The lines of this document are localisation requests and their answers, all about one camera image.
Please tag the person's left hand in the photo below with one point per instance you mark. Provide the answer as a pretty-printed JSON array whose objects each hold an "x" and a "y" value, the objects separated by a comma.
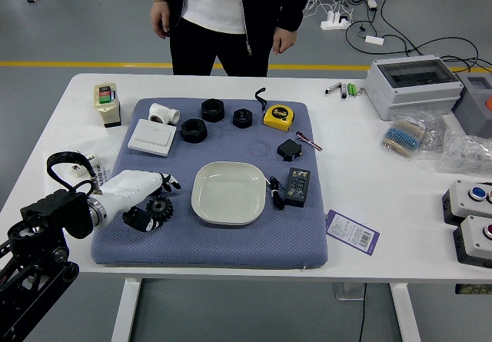
[{"x": 284, "y": 39}]

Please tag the person's right hand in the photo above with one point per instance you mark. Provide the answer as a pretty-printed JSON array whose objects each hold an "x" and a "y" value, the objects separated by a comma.
[{"x": 159, "y": 17}]

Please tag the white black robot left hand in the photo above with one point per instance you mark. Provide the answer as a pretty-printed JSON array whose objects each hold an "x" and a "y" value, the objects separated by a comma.
[{"x": 127, "y": 186}]

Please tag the large black gear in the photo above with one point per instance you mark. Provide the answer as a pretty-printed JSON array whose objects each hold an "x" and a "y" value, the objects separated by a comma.
[{"x": 162, "y": 205}]

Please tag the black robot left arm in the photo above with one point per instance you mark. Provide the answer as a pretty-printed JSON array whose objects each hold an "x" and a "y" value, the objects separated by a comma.
[{"x": 57, "y": 211}]

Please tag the large black hex nut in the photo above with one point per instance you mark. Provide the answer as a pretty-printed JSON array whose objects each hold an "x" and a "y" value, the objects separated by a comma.
[
  {"x": 194, "y": 130},
  {"x": 212, "y": 110}
]

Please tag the small black hex nut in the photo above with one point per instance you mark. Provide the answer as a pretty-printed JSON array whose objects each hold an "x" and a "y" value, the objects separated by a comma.
[{"x": 242, "y": 118}]

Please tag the grey box with orange button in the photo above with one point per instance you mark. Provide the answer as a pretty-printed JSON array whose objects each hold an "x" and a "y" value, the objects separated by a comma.
[{"x": 474, "y": 105}]

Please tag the blue push button box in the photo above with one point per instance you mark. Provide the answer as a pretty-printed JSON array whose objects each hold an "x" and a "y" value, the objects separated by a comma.
[{"x": 467, "y": 203}]

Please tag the red push button box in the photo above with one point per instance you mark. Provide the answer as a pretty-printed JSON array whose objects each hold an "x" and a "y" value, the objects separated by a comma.
[{"x": 474, "y": 244}]

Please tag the dark box under table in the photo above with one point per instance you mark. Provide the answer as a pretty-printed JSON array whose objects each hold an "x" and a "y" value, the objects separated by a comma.
[{"x": 473, "y": 289}]

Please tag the white power strip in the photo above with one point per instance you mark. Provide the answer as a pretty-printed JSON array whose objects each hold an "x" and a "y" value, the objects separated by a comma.
[{"x": 335, "y": 22}]

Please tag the person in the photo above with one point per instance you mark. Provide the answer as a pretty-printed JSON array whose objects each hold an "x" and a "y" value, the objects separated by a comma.
[{"x": 215, "y": 0}]

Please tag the yellow tape measure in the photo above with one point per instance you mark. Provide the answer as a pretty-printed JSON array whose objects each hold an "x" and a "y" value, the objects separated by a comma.
[{"x": 278, "y": 117}]

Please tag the white pipe tee fitting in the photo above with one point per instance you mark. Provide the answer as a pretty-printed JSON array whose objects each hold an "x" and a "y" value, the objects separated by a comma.
[{"x": 163, "y": 113}]

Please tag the green battery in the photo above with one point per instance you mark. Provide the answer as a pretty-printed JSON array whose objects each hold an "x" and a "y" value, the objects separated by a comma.
[
  {"x": 354, "y": 90},
  {"x": 350, "y": 89}
]

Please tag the white power adapter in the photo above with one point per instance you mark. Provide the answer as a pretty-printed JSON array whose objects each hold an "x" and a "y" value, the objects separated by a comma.
[{"x": 374, "y": 39}]

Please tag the white square plate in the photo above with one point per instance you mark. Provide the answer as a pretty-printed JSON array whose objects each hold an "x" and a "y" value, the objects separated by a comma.
[{"x": 228, "y": 193}]

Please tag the blue-grey cushion mat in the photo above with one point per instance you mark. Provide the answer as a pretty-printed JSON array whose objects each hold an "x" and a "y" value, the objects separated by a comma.
[{"x": 230, "y": 250}]

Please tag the white table leg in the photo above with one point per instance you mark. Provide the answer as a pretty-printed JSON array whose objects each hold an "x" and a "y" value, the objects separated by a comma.
[
  {"x": 125, "y": 311},
  {"x": 405, "y": 311}
]

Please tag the black digital display module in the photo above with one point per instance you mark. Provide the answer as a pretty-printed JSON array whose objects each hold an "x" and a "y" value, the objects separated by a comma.
[{"x": 296, "y": 186}]

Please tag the bag of blue resistors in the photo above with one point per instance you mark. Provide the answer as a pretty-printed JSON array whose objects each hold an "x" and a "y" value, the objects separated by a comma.
[{"x": 403, "y": 136}]

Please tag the clear bag of small parts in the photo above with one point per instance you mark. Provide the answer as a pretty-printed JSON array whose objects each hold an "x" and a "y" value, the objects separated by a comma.
[{"x": 433, "y": 136}]

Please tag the purple label card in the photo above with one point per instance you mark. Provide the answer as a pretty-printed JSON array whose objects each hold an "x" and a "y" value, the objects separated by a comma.
[{"x": 351, "y": 232}]

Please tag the bubble wrap bag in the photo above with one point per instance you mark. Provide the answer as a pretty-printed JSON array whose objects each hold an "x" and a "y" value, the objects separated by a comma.
[{"x": 465, "y": 153}]

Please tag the white wall switch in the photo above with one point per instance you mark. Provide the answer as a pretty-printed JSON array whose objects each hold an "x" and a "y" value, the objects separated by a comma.
[{"x": 152, "y": 137}]

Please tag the cream switch box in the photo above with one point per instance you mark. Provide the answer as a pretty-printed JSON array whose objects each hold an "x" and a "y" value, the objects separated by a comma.
[{"x": 107, "y": 103}]

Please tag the grey enclosure with clear lid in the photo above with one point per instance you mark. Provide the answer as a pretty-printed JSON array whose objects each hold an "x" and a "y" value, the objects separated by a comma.
[{"x": 413, "y": 88}]

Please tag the grey bracket under table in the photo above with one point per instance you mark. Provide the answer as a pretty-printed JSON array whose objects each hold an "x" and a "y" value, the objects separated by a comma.
[{"x": 348, "y": 291}]

